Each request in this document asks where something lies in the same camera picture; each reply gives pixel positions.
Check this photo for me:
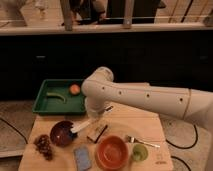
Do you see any green plastic tray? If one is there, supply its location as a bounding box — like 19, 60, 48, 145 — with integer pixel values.
32, 79, 86, 115

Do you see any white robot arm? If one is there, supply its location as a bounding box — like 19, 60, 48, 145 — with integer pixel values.
81, 67, 213, 171

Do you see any brown grape bunch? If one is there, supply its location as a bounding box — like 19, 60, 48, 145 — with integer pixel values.
34, 134, 53, 161

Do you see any purple bowl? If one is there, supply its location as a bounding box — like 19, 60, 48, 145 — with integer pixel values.
50, 120, 77, 147

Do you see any white handled brush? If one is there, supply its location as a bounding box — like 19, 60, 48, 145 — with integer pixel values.
68, 105, 115, 134

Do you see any wooden board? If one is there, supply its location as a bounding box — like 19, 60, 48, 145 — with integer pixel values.
18, 103, 173, 171

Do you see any wooden block eraser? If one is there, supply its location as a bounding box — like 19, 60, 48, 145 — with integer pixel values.
87, 124, 108, 143

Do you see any green cup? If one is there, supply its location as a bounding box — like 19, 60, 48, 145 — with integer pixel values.
132, 144, 148, 162

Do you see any orange fruit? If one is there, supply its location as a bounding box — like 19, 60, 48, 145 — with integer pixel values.
69, 84, 81, 95

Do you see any orange bowl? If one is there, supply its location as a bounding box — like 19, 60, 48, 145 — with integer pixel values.
95, 135, 129, 171

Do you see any blue sponge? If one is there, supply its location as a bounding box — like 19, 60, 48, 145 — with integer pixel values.
74, 146, 92, 171

